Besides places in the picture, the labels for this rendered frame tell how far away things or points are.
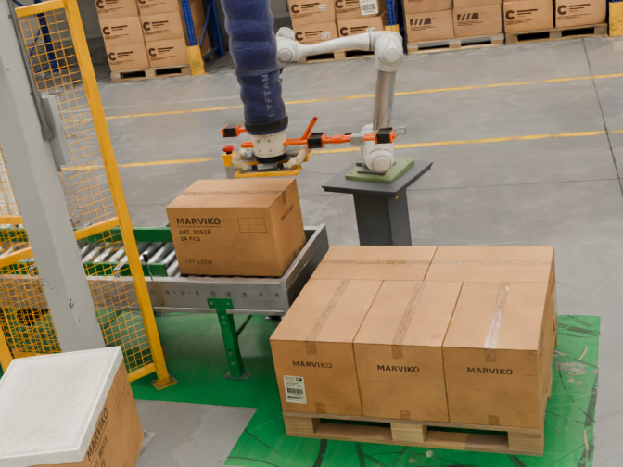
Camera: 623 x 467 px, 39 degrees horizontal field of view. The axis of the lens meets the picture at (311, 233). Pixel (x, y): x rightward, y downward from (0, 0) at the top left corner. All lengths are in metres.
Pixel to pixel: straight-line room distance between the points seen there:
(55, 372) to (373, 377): 1.47
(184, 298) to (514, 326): 1.77
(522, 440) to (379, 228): 1.77
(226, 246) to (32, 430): 2.00
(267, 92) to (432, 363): 1.54
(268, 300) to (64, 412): 1.79
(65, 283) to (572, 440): 2.35
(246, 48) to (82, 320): 1.49
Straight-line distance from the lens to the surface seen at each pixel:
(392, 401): 4.07
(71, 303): 4.09
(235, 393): 4.76
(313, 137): 4.48
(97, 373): 3.16
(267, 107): 4.41
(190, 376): 5.00
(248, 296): 4.57
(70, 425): 2.93
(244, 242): 4.61
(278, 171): 4.46
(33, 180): 3.88
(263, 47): 4.34
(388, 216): 5.21
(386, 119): 4.90
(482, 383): 3.92
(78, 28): 4.33
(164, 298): 4.80
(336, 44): 4.89
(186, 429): 4.59
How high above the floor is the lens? 2.55
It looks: 23 degrees down
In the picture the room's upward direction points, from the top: 9 degrees counter-clockwise
